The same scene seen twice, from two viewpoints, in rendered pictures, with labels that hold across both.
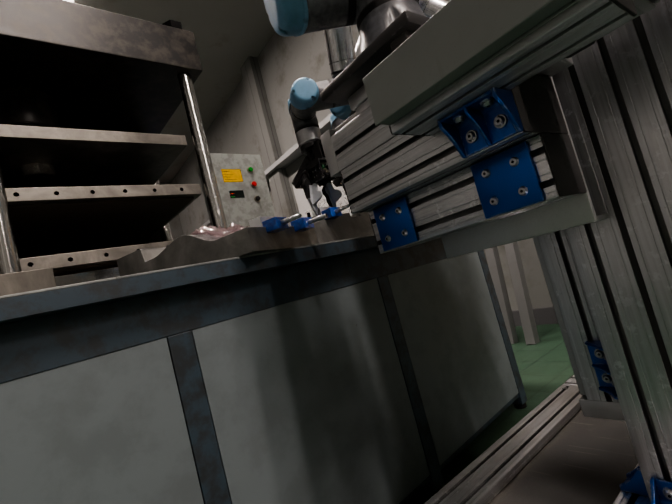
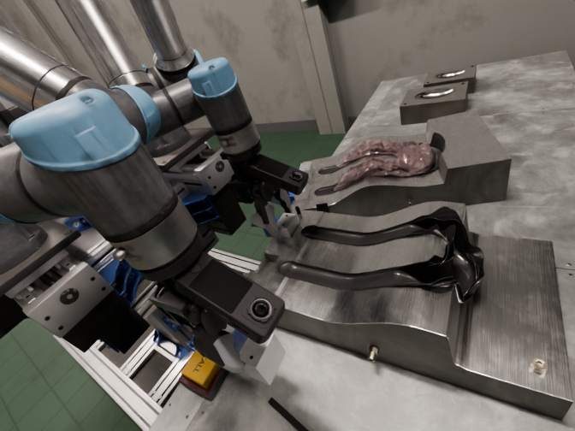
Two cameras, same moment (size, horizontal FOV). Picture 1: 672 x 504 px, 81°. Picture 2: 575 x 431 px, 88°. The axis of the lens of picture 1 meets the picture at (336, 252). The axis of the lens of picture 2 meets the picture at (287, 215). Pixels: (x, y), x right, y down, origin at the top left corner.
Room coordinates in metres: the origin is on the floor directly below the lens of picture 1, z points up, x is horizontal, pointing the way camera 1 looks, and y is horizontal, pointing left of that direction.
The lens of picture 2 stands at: (1.71, -0.04, 1.32)
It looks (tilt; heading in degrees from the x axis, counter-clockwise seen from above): 36 degrees down; 174
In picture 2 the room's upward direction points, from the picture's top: 22 degrees counter-clockwise
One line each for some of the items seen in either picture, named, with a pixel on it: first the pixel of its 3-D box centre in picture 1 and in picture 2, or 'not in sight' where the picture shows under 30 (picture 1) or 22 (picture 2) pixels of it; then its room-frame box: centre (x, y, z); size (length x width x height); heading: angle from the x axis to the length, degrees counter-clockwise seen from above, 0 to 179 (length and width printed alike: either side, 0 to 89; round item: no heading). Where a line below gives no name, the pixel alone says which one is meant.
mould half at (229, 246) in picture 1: (215, 252); (383, 168); (1.07, 0.32, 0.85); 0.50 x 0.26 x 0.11; 60
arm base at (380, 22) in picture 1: (394, 40); (161, 132); (0.68, -0.20, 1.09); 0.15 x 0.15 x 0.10
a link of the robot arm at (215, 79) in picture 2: (303, 114); (220, 96); (1.15, -0.01, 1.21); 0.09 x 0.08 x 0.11; 7
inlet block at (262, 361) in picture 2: not in sight; (237, 345); (1.42, -0.16, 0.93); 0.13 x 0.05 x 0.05; 42
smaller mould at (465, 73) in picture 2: not in sight; (449, 82); (0.70, 0.86, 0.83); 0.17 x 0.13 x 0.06; 42
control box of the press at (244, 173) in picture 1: (261, 293); not in sight; (2.04, 0.43, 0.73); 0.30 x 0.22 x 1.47; 132
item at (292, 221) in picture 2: (333, 212); (272, 227); (1.13, -0.02, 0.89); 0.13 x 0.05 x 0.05; 42
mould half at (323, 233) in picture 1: (299, 240); (380, 271); (1.37, 0.11, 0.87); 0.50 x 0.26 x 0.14; 42
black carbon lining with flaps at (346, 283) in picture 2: not in sight; (370, 248); (1.36, 0.11, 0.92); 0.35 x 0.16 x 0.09; 42
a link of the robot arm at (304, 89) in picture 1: (310, 97); (200, 95); (1.05, -0.04, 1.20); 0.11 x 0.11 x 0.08; 7
